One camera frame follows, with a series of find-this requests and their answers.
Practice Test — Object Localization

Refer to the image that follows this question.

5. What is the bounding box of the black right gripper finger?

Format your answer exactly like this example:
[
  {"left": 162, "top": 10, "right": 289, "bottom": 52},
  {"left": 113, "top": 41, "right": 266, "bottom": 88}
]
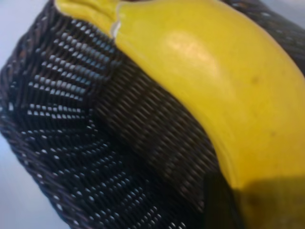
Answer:
[{"left": 203, "top": 173, "right": 305, "bottom": 229}]

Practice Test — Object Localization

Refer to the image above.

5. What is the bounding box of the dark brown woven basket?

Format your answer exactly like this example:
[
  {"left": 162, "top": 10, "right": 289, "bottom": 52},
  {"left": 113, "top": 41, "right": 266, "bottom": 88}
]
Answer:
[{"left": 0, "top": 0, "right": 305, "bottom": 229}]

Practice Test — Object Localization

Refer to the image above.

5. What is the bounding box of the yellow banana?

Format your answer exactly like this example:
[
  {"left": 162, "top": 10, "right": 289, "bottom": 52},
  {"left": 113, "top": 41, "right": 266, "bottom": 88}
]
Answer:
[{"left": 54, "top": 0, "right": 305, "bottom": 191}]

